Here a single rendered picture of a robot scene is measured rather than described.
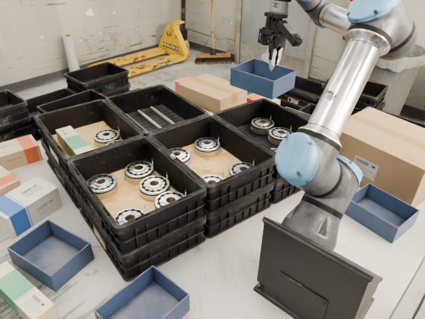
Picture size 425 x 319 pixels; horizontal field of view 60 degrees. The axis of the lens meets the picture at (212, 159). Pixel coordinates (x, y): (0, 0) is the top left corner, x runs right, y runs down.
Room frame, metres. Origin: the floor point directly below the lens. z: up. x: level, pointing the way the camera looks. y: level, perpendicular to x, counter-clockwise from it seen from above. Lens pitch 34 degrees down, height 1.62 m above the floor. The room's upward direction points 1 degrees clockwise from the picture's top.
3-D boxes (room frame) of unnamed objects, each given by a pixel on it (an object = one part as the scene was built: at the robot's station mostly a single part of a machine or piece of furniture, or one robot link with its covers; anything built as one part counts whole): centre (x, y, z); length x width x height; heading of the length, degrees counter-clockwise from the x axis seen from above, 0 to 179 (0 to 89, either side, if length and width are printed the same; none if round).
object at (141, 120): (1.44, 0.25, 0.87); 0.40 x 0.30 x 0.11; 37
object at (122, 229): (0.94, 0.25, 0.92); 0.40 x 0.30 x 0.02; 37
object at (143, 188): (0.98, 0.19, 0.86); 0.10 x 0.10 x 0.01
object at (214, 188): (1.13, 0.01, 0.92); 0.40 x 0.30 x 0.02; 37
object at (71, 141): (1.22, 0.53, 0.86); 0.24 x 0.06 x 0.06; 38
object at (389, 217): (1.01, -0.61, 0.74); 0.20 x 0.15 x 0.07; 39
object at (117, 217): (0.81, 0.24, 0.86); 0.10 x 0.10 x 0.01
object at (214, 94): (1.85, 0.01, 0.78); 0.30 x 0.22 x 0.16; 49
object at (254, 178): (1.13, 0.01, 0.87); 0.40 x 0.30 x 0.11; 37
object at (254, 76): (1.35, -0.19, 1.10); 0.20 x 0.15 x 0.07; 48
